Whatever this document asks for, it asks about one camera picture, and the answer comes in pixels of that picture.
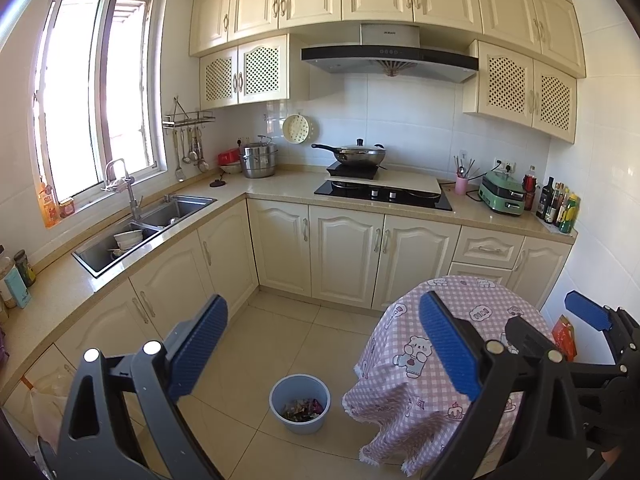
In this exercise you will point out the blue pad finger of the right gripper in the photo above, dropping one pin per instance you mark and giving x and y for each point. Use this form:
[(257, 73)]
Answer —
[(601, 318)]

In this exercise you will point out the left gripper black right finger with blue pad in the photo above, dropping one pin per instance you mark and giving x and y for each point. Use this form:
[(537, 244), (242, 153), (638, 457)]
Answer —
[(483, 370)]

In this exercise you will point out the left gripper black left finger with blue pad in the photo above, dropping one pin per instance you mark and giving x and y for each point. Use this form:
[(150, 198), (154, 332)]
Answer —
[(97, 439)]

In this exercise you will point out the blue plastic trash bin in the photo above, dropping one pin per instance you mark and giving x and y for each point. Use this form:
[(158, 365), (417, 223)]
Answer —
[(301, 402)]

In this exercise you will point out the lower cream kitchen cabinets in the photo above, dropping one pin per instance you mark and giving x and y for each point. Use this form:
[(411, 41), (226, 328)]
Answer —
[(362, 256)]

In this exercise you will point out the kitchen window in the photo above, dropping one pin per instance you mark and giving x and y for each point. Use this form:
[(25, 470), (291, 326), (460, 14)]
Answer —
[(96, 94)]

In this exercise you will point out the orange bag on floor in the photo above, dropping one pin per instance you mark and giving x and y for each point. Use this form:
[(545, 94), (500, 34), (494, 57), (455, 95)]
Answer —
[(564, 338)]

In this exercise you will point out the pink checkered tablecloth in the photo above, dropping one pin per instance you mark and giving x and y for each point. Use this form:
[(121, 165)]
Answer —
[(402, 387)]

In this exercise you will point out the dark oil bottle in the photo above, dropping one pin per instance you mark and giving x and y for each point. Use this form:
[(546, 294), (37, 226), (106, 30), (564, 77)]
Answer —
[(545, 199)]

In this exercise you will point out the red cola bottle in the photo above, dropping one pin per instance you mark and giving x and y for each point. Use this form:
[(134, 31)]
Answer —
[(529, 185)]

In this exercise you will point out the green electric cooker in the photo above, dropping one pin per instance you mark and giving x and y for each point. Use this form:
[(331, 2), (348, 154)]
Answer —
[(502, 194)]

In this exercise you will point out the stainless steel sink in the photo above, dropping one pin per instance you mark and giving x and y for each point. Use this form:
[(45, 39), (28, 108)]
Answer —
[(104, 250)]

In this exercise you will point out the teal box on counter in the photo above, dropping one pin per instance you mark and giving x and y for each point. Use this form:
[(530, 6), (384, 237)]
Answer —
[(17, 288)]

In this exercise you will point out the dark jar on counter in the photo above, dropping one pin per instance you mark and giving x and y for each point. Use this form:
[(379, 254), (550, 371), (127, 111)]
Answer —
[(24, 268)]

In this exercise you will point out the pink utensil cup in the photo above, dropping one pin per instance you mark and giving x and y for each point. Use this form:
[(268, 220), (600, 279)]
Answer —
[(461, 185)]

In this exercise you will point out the chrome faucet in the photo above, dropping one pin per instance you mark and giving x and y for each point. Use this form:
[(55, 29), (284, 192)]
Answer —
[(117, 179)]

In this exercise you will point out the black induction cooker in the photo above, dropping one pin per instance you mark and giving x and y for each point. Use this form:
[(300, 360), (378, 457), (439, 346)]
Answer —
[(357, 171)]

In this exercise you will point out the black wok with lid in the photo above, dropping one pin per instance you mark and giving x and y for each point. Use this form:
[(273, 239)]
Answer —
[(357, 154)]

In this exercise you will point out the red bowl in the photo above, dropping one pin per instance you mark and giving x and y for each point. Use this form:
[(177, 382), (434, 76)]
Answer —
[(229, 157)]

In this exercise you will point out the upper cream cabinets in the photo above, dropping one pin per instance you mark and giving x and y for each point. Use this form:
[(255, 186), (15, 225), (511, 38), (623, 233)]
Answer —
[(517, 60)]

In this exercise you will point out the stainless steel stock pot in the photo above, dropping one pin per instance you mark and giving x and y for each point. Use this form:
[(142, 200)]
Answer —
[(258, 159)]

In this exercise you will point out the hanging utensil rack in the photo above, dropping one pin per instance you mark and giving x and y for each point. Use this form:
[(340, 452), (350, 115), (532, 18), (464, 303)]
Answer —
[(185, 130)]

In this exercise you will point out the black range hood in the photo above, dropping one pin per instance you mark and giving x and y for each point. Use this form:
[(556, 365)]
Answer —
[(391, 50)]

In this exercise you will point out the round cream strainer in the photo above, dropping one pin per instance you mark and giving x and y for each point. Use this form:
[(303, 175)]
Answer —
[(296, 129)]

